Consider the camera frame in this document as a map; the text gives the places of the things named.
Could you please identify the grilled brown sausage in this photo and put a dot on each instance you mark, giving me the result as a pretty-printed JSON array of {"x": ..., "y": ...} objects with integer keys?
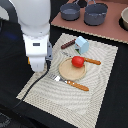
[{"x": 68, "y": 44}]

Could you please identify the beige woven placemat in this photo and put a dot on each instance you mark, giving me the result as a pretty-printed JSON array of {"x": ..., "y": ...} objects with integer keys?
[{"x": 77, "y": 107}]

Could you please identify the large dark grey pot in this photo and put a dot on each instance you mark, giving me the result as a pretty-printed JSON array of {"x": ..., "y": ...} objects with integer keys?
[{"x": 95, "y": 13}]

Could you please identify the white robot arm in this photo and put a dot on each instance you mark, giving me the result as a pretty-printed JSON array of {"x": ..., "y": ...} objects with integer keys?
[{"x": 33, "y": 17}]

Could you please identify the fork with wooden handle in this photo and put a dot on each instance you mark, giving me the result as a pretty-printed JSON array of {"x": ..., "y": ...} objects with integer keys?
[{"x": 76, "y": 85}]

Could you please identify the knife with wooden handle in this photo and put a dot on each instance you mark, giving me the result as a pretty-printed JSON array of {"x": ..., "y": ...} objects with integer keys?
[{"x": 85, "y": 59}]

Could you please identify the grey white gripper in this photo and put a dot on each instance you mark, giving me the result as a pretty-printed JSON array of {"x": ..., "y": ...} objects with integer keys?
[{"x": 39, "y": 50}]

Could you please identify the small dark grey pot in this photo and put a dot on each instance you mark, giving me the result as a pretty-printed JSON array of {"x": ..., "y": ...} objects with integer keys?
[{"x": 70, "y": 11}]

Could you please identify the round wooden plate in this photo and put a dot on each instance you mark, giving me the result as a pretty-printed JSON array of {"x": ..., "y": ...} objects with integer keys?
[{"x": 68, "y": 71}]

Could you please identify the pink wooden board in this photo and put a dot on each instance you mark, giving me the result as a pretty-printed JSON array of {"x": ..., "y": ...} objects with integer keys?
[{"x": 109, "y": 29}]

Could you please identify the red tomato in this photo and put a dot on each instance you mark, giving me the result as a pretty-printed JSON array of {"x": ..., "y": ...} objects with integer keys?
[{"x": 78, "y": 61}]

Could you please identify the beige bowl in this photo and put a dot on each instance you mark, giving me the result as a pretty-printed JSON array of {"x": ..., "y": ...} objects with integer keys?
[{"x": 124, "y": 16}]

